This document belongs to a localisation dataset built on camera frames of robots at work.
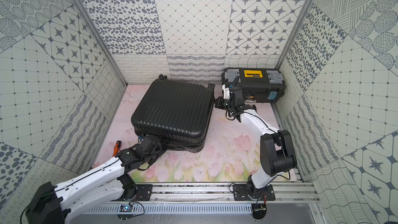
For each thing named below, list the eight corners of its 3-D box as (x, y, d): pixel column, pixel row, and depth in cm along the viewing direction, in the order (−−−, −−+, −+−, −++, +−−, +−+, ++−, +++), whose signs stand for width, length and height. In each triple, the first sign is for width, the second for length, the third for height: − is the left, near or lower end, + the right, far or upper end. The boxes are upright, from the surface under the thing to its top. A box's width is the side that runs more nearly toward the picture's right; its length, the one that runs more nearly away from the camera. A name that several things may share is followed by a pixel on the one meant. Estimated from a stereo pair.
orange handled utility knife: (111, 156, 87) (110, 155, 85) (117, 142, 92) (116, 140, 91) (116, 156, 87) (115, 155, 85) (122, 142, 92) (120, 140, 91)
